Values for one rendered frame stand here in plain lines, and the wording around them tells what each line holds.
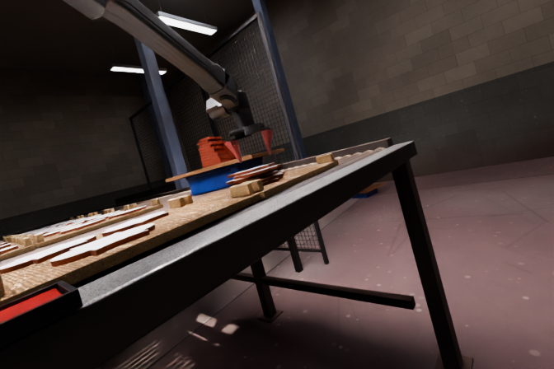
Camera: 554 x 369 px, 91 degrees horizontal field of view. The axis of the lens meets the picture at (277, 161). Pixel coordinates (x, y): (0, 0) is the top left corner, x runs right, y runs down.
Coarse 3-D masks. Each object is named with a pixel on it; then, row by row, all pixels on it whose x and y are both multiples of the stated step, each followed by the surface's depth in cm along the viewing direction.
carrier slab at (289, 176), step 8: (336, 160) 91; (304, 168) 94; (312, 168) 84; (320, 168) 80; (328, 168) 84; (288, 176) 78; (296, 176) 71; (304, 176) 73; (272, 184) 67; (280, 184) 64; (288, 184) 66; (224, 192) 85; (256, 192) 60; (264, 192) 58; (272, 192) 61; (200, 200) 79; (208, 200) 72
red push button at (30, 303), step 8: (40, 296) 27; (48, 296) 26; (56, 296) 25; (16, 304) 26; (24, 304) 26; (32, 304) 25; (40, 304) 24; (0, 312) 25; (8, 312) 24; (16, 312) 24; (0, 320) 23
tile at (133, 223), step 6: (150, 216) 63; (156, 216) 60; (162, 216) 62; (126, 222) 63; (132, 222) 59; (138, 222) 56; (144, 222) 57; (114, 228) 58; (120, 228) 55; (126, 228) 55; (102, 234) 56; (108, 234) 55
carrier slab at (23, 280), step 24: (168, 216) 61; (192, 216) 50; (216, 216) 48; (96, 240) 53; (144, 240) 38; (168, 240) 41; (48, 264) 40; (72, 264) 35; (96, 264) 33; (24, 288) 29
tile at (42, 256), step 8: (80, 240) 53; (88, 240) 52; (56, 248) 50; (64, 248) 47; (72, 248) 48; (32, 256) 48; (40, 256) 45; (48, 256) 45; (8, 264) 45; (16, 264) 43; (24, 264) 44; (0, 272) 43; (8, 272) 43
